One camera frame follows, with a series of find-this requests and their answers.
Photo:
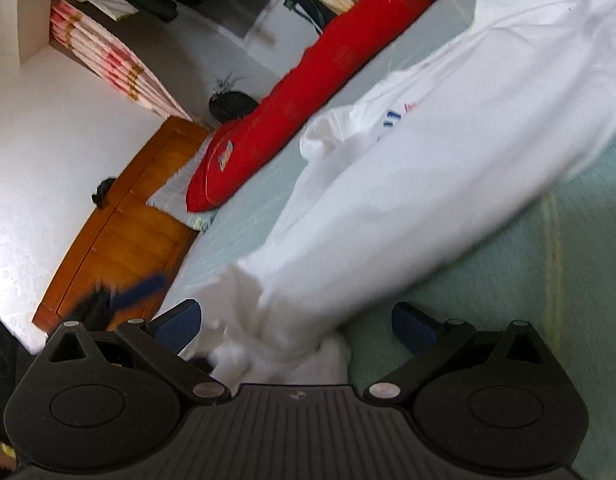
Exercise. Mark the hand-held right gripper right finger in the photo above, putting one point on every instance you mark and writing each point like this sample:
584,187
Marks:
412,327

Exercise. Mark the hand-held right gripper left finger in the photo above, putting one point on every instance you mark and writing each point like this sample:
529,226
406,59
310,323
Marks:
180,324

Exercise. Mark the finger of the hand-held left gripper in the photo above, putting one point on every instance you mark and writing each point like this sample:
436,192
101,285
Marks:
138,291

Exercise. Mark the small black object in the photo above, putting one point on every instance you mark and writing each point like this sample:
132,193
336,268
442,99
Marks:
103,191

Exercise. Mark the red rolled quilt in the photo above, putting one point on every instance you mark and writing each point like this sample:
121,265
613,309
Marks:
308,85

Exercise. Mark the wooden headboard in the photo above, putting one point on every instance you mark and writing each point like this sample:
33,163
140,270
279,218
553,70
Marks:
128,225

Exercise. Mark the black backpack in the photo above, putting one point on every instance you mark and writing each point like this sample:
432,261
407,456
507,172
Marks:
233,105

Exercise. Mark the bed with green plaid sheet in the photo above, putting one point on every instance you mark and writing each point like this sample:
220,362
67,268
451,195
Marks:
538,285

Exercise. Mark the pink patterned curtain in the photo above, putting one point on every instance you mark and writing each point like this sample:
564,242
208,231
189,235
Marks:
113,60

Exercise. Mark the white bear print shirt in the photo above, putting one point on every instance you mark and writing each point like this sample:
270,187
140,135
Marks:
413,185

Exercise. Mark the grey plaid pillow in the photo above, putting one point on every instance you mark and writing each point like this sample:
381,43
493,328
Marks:
173,195

